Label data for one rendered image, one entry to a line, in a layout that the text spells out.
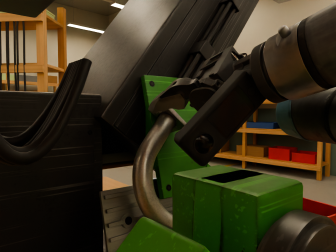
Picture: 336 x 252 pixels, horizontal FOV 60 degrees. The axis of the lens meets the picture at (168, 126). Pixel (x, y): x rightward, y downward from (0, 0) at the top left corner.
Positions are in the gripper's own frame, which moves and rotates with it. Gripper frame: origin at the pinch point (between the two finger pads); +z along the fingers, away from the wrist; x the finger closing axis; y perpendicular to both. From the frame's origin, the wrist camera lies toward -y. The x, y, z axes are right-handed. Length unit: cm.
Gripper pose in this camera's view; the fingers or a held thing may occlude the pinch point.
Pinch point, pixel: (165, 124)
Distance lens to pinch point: 47.0
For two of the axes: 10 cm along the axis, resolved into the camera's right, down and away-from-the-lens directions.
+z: -6.0, 2.3, 7.7
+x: -6.7, -6.6, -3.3
